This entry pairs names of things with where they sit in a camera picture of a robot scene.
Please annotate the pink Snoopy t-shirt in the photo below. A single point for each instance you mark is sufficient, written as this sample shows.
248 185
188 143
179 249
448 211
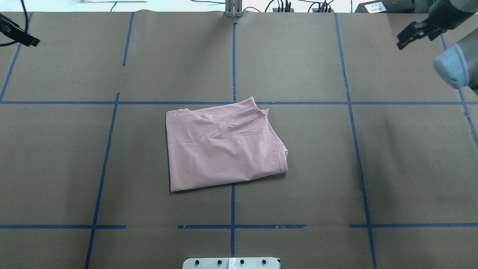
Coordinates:
222 145

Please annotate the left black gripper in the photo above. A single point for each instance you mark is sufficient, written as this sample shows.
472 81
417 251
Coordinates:
15 29

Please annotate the black device with label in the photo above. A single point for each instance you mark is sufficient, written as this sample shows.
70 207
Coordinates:
395 6

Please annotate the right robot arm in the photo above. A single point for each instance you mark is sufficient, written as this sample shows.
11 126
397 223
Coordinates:
458 64

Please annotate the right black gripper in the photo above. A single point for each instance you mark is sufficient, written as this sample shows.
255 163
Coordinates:
443 18

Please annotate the aluminium frame post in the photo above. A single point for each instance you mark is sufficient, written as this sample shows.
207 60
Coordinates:
233 8

